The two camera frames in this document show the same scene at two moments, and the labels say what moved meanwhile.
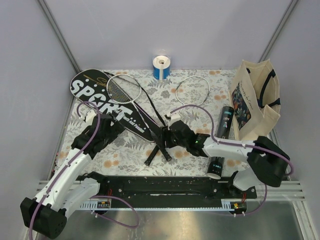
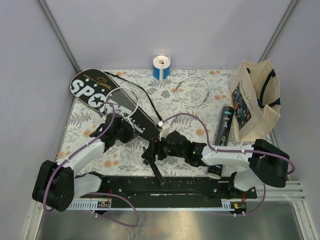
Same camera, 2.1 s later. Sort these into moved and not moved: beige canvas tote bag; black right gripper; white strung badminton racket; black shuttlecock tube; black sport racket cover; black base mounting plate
Moved: black right gripper; white strung badminton racket
Not moved: black sport racket cover; beige canvas tote bag; black shuttlecock tube; black base mounting plate
